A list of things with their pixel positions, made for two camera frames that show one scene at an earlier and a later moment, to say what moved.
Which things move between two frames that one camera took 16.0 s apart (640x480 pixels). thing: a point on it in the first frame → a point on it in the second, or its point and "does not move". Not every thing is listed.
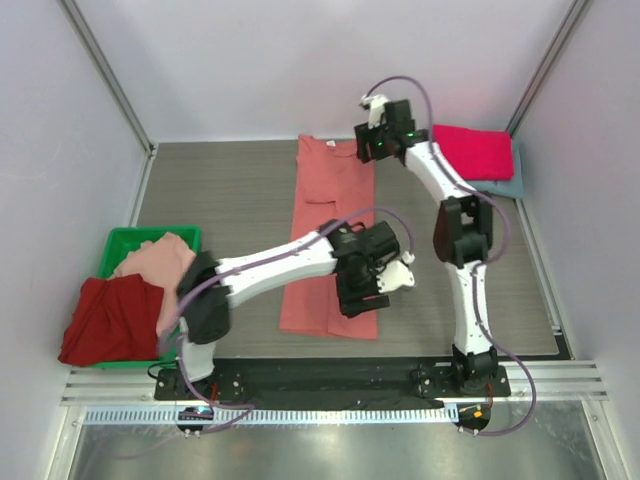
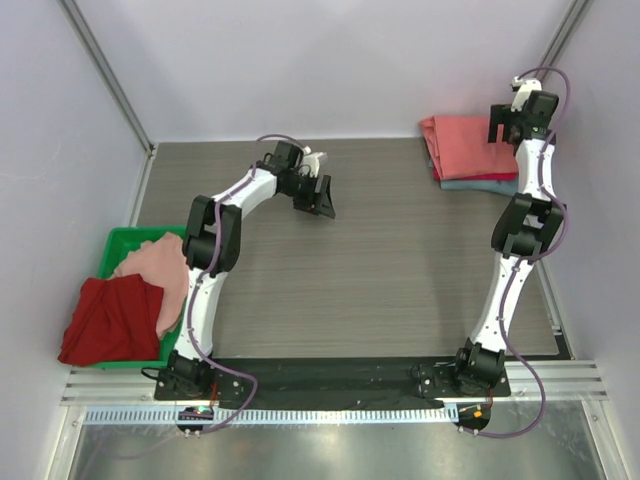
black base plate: (326, 383) does not move
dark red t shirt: (116, 319) does not move
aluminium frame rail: (134, 384) does not move
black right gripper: (364, 142) → (498, 120)
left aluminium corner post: (107, 75) does not move
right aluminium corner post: (574, 13) does not move
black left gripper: (352, 303) → (311, 204)
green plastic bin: (119, 244) does not move
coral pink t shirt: (330, 185) → (460, 147)
